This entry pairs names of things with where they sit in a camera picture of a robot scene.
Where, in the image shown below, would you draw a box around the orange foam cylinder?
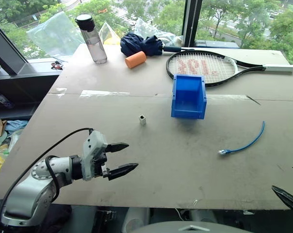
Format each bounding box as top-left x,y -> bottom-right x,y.
125,50 -> 147,69

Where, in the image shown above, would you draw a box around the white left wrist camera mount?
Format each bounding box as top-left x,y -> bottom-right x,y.
81,130 -> 109,182

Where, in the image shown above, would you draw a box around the grey rounded robot body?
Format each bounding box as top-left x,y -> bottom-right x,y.
133,220 -> 252,233

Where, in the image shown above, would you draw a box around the blue plastic storage bin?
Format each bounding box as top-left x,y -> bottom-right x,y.
170,73 -> 208,120

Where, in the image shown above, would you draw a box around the clear bag with yellow contents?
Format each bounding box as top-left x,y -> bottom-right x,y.
98,21 -> 121,46

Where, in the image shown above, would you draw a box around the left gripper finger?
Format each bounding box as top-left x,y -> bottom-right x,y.
107,163 -> 139,181
106,142 -> 130,154

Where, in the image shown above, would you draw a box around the black white tennis racket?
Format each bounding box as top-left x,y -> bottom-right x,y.
165,50 -> 293,88

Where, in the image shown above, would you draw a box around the teal translucent plastic bag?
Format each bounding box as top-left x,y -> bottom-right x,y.
26,11 -> 85,58

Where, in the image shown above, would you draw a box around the navy folded umbrella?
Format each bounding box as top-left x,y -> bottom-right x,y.
120,33 -> 195,57

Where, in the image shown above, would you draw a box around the clear crumpled plastic bag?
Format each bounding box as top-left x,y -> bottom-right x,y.
133,18 -> 184,47

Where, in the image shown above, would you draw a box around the dark slanted window frame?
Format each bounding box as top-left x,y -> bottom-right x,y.
0,18 -> 29,76

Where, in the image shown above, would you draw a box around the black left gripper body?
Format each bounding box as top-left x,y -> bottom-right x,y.
93,145 -> 112,180

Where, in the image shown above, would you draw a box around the small red black item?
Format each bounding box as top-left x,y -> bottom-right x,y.
50,61 -> 64,71

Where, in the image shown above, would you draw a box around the clear tape strip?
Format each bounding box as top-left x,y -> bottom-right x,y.
79,90 -> 131,99
206,94 -> 252,101

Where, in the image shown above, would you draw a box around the clear water bottle black lid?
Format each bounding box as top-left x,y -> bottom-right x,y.
75,14 -> 108,65

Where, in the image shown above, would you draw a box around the dark window frame pillar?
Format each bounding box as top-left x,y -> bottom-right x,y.
181,0 -> 203,48

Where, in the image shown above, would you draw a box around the blue Ethernet cable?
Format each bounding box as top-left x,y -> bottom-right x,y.
218,120 -> 266,156

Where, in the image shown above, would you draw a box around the light blue cloth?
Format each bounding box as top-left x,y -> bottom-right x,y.
5,119 -> 29,132

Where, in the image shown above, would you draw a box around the white rounded shape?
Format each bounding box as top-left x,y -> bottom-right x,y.
123,208 -> 150,233

